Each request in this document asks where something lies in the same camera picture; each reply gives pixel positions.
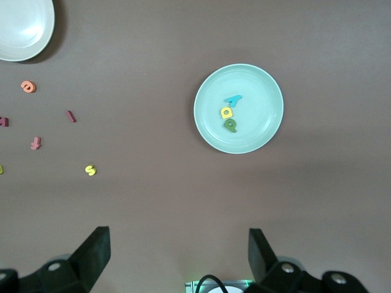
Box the beige plate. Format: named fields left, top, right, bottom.
left=0, top=0, right=56, bottom=62

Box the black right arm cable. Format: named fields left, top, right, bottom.
left=195, top=274, right=227, bottom=293

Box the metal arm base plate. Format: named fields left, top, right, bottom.
left=185, top=279, right=255, bottom=293

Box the green foam letter p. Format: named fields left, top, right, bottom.
left=222, top=118, right=238, bottom=134

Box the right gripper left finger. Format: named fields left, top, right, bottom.
left=0, top=226, right=111, bottom=293

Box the green plate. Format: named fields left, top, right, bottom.
left=193, top=63, right=285, bottom=154

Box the teal foam letter y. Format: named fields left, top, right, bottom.
left=224, top=94, right=243, bottom=108

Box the brown table cover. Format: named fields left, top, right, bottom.
left=0, top=0, right=391, bottom=293

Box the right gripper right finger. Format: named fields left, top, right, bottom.
left=244, top=228, right=367, bottom=293

